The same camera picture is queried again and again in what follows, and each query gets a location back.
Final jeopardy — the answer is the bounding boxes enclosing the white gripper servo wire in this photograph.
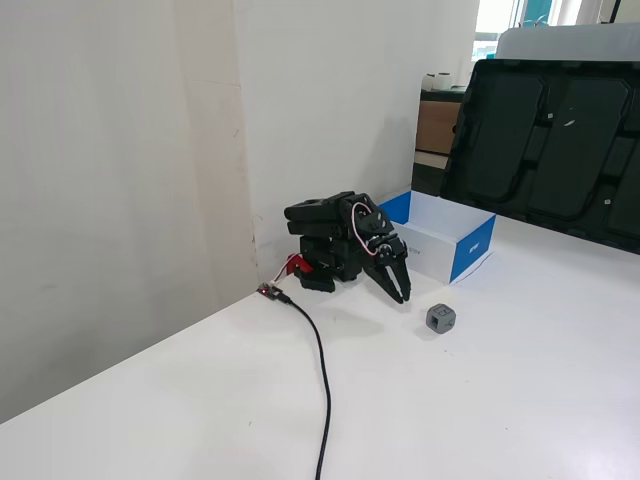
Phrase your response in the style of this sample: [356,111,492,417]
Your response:
[350,200,382,257]

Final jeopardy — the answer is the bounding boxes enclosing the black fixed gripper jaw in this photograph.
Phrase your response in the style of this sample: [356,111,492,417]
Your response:
[362,260,405,305]

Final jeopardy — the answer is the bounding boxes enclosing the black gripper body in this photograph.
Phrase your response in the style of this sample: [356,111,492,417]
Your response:
[364,232,409,269]

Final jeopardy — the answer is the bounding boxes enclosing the blue and white cardboard box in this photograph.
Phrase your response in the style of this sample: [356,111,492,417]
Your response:
[378,189,497,286]

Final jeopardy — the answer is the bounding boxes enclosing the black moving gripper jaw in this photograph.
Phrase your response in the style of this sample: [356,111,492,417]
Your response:
[391,258,413,303]

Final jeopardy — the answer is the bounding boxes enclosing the gray cube block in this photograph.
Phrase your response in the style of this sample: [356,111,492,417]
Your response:
[425,301,457,335]

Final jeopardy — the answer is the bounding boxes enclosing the black plastic moulded tray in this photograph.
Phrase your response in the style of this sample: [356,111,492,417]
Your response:
[438,58,640,255]

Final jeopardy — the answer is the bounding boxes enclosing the brown cardboard box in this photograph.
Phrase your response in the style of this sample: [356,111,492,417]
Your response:
[416,99,463,155]

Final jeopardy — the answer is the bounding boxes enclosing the red table clamp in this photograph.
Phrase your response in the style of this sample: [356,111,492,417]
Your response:
[285,253,314,276]

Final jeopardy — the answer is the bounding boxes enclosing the white rounded panel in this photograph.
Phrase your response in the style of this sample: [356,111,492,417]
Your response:
[495,21,640,64]

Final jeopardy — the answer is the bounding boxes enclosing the white red board wire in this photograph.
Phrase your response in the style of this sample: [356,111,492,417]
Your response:
[271,259,295,285]

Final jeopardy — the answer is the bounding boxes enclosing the black power cable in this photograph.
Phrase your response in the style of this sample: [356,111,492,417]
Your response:
[279,292,333,480]

